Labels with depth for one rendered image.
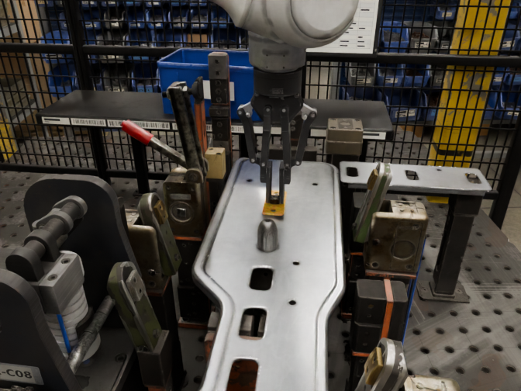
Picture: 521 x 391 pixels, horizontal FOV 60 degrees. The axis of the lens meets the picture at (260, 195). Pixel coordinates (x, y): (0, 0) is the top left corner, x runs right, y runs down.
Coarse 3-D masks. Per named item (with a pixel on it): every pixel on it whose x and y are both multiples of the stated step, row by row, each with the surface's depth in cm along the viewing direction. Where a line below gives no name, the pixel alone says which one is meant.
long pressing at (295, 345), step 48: (240, 192) 86; (288, 192) 86; (336, 192) 87; (240, 240) 73; (288, 240) 73; (336, 240) 73; (240, 288) 63; (288, 288) 63; (336, 288) 63; (288, 336) 55; (288, 384) 49
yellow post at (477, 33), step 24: (504, 0) 113; (456, 24) 124; (480, 24) 116; (504, 24) 116; (456, 48) 123; (456, 72) 123; (480, 72) 122; (456, 96) 125; (480, 96) 125; (456, 120) 129; (480, 120) 128; (432, 144) 142
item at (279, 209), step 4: (272, 192) 85; (276, 192) 85; (272, 196) 82; (276, 196) 82; (264, 200) 82; (272, 200) 81; (276, 200) 81; (284, 200) 82; (264, 204) 81; (268, 204) 81; (272, 204) 81; (276, 204) 81; (280, 204) 81; (284, 204) 81; (264, 208) 80; (268, 208) 80; (272, 208) 80; (276, 208) 80; (280, 208) 80; (284, 208) 80; (264, 212) 79; (268, 212) 79; (272, 212) 79; (276, 212) 79; (280, 212) 79; (284, 212) 79
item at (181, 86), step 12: (180, 84) 74; (168, 96) 74; (180, 96) 72; (180, 108) 73; (180, 120) 74; (192, 120) 77; (180, 132) 76; (192, 132) 78; (192, 144) 76; (192, 156) 77; (204, 168) 82
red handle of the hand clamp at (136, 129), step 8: (128, 120) 78; (128, 128) 77; (136, 128) 78; (136, 136) 78; (144, 136) 78; (152, 136) 78; (152, 144) 78; (160, 144) 79; (160, 152) 79; (168, 152) 79; (176, 152) 80; (176, 160) 79; (184, 160) 79
